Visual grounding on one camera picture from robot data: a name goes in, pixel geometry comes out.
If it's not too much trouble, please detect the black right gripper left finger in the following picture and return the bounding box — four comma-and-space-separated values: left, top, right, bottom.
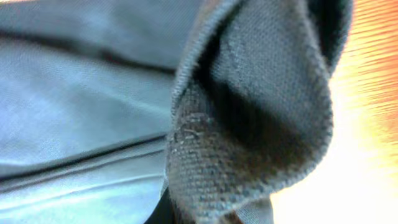
144, 187, 176, 224

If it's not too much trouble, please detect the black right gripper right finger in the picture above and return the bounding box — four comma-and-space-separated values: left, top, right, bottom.
220, 211, 243, 224

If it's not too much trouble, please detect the teal blue polo shirt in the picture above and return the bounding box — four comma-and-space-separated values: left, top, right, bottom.
1, 0, 353, 224

